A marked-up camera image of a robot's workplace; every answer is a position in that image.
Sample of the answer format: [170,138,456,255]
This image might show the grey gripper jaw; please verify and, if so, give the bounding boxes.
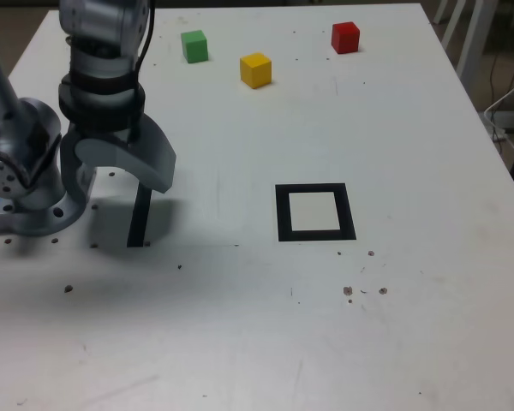
[75,115,177,193]
[61,128,97,203]

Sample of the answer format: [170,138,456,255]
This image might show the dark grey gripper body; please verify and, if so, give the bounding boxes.
[68,122,143,146]

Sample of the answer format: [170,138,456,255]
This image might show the green cube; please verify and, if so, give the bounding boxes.
[180,29,210,64]

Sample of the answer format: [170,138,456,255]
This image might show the yellow cube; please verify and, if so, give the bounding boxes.
[239,52,273,90]

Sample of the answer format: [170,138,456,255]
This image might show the red cube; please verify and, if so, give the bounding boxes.
[331,21,362,55]

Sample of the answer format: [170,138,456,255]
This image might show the black tape square outline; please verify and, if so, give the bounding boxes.
[274,182,357,243]

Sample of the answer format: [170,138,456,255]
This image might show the black tape strip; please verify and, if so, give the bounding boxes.
[126,183,153,248]

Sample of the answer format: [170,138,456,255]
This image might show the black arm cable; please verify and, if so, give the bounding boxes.
[128,0,158,145]

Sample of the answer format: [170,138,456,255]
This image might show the white furniture frame leg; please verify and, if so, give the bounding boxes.
[441,0,486,85]
[431,0,451,26]

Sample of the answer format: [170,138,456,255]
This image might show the white cable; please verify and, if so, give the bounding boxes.
[482,70,514,160]

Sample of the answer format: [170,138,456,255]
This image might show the thin black hanging cable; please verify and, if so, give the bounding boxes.
[491,51,514,108]

